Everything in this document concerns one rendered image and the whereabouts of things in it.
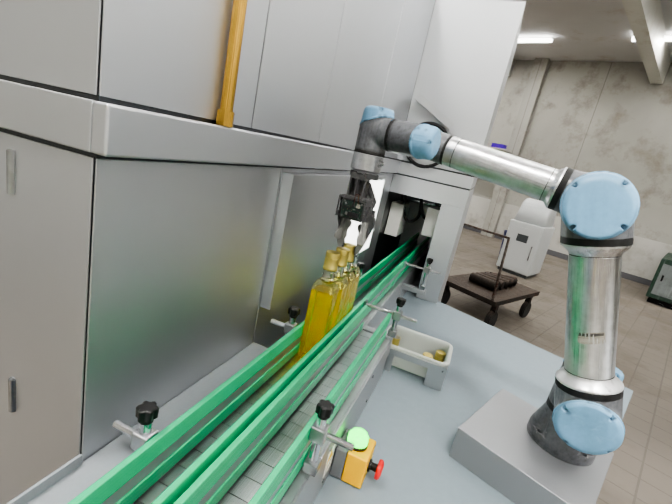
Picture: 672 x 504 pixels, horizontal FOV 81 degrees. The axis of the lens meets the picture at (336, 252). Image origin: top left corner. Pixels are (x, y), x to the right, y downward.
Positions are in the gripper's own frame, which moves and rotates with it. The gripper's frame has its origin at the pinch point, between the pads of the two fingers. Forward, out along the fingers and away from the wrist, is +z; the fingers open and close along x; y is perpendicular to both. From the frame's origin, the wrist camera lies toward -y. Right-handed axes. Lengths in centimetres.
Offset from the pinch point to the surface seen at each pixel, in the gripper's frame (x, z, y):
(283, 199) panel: -13.8, -10.3, 15.4
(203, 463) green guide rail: 4, 20, 60
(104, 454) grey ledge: -14, 28, 60
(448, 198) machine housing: 14, -12, -99
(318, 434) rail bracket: 15, 19, 46
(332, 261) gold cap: 0.4, 1.1, 13.0
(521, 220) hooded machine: 98, 26, -599
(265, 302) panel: -13.7, 16.0, 15.4
